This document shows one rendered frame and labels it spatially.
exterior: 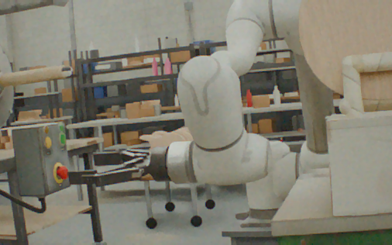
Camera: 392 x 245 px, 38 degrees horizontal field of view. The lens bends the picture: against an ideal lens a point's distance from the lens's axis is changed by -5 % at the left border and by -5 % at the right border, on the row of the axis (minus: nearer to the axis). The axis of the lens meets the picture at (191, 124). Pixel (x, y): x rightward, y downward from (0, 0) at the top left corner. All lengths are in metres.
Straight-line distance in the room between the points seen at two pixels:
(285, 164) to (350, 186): 0.93
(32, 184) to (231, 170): 0.72
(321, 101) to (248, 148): 0.63
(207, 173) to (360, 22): 0.43
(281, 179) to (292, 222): 0.90
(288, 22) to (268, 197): 0.65
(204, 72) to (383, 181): 0.37
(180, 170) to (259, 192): 0.79
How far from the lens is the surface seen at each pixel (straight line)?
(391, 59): 1.05
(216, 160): 1.18
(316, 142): 1.88
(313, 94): 1.76
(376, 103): 1.21
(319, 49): 1.09
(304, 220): 1.08
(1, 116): 1.56
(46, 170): 1.70
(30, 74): 1.45
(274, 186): 1.98
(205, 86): 1.08
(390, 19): 1.09
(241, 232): 1.98
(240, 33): 1.54
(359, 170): 1.05
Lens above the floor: 1.18
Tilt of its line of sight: 3 degrees down
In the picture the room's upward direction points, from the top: 6 degrees counter-clockwise
